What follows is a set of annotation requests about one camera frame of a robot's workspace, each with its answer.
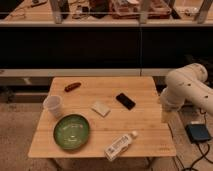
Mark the clear plastic bottle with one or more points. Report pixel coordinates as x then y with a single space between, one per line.
120 145

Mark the brown sausage toy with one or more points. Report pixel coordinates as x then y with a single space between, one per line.
72 86

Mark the green ceramic bowl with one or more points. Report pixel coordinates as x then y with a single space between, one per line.
71 132

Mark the red tray on bench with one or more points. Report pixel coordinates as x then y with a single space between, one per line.
133 8

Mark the translucent plastic cup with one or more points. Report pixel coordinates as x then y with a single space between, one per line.
53 104

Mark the blue-black controller box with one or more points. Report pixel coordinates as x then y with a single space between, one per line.
197 133

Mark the small white sponge pad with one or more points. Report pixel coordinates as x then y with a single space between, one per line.
100 108

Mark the wooden folding table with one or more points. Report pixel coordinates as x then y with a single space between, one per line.
113 106

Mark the background shelf bench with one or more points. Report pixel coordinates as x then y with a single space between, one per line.
48 38

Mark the black smartphone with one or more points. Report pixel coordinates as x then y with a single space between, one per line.
125 101

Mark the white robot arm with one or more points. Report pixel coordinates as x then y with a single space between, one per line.
186 83

